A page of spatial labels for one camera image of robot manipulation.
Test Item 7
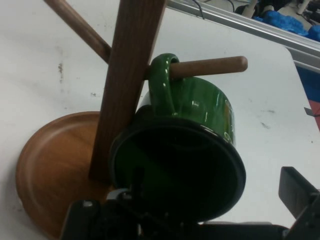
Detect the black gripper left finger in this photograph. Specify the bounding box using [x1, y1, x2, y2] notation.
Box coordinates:
[59, 166, 156, 240]

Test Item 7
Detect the green enamel mug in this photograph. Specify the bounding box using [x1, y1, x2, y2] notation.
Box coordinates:
[109, 52, 248, 224]

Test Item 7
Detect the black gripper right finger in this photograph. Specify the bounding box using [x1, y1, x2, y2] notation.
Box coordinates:
[278, 166, 320, 240]

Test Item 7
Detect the wooden mug tree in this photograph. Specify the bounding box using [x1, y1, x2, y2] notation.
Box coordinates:
[15, 0, 249, 240]

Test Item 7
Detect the orange floor mat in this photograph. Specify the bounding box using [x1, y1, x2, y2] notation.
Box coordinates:
[308, 97, 320, 133]

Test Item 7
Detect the aluminium frame rail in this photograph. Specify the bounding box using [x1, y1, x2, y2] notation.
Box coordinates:
[165, 0, 320, 73]

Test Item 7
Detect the black table edge clip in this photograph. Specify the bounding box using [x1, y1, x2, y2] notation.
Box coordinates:
[303, 105, 316, 118]

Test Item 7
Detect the blue cloth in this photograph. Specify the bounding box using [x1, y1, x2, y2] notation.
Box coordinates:
[251, 9, 320, 43]

